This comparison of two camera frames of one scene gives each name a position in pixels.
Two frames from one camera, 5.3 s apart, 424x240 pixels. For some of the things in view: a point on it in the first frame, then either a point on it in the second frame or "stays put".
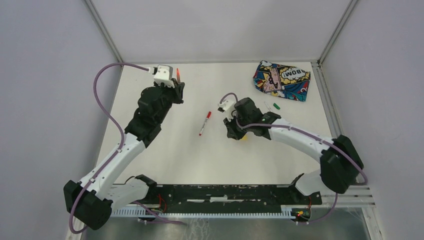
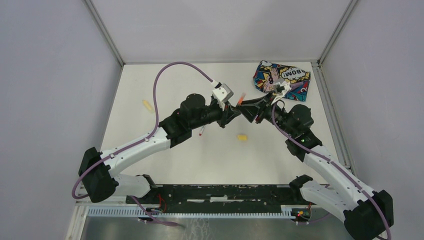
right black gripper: x=231 y=132 -> x=251 y=108
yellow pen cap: x=245 y=138 stays put
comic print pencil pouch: x=283 y=81 stays put
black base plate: x=231 y=199 stays put
